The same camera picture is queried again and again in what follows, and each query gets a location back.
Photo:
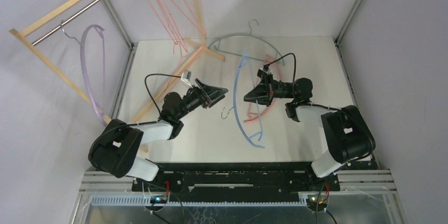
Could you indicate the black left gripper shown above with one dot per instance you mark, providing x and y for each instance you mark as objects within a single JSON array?
[{"x": 212, "y": 94}]

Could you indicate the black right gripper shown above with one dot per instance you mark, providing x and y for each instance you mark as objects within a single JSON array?
[{"x": 267, "y": 88}]

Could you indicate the green plastic hanger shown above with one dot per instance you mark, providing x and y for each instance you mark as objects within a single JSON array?
[{"x": 216, "y": 43}]

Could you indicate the blue plastic hanger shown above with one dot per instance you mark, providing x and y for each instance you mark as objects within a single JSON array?
[{"x": 245, "y": 76}]

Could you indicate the pink notched hanger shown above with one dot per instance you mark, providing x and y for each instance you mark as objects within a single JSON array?
[{"x": 164, "y": 15}]

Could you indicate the purple plastic hanger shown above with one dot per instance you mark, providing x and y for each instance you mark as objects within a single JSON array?
[{"x": 83, "y": 61}]

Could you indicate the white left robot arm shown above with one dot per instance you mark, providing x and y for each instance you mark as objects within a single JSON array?
[{"x": 115, "y": 151}]

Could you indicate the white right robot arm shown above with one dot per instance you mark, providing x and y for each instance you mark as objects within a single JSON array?
[{"x": 347, "y": 135}]

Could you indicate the pink curved plastic hanger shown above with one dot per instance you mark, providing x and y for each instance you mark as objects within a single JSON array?
[{"x": 269, "y": 107}]

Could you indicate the metal rack hanging rod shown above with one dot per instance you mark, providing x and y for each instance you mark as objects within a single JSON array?
[{"x": 55, "y": 13}]

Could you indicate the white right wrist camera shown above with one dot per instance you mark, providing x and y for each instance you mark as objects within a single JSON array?
[{"x": 266, "y": 69}]

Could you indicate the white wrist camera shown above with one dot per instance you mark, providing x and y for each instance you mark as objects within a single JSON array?
[
  {"x": 266, "y": 69},
  {"x": 185, "y": 78}
]

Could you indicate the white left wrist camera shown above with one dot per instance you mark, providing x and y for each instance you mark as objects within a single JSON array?
[{"x": 185, "y": 78}]

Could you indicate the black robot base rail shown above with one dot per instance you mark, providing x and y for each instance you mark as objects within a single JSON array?
[{"x": 240, "y": 182}]

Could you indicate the right aluminium frame post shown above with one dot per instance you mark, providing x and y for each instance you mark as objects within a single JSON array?
[{"x": 347, "y": 22}]

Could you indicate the aluminium frame post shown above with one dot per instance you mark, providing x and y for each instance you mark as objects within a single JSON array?
[
  {"x": 108, "y": 9},
  {"x": 347, "y": 22}
]

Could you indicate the left aluminium frame post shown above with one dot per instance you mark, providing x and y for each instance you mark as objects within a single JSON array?
[{"x": 108, "y": 9}]

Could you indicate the wooden clothes rack frame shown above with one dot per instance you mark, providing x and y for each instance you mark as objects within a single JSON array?
[{"x": 40, "y": 112}]

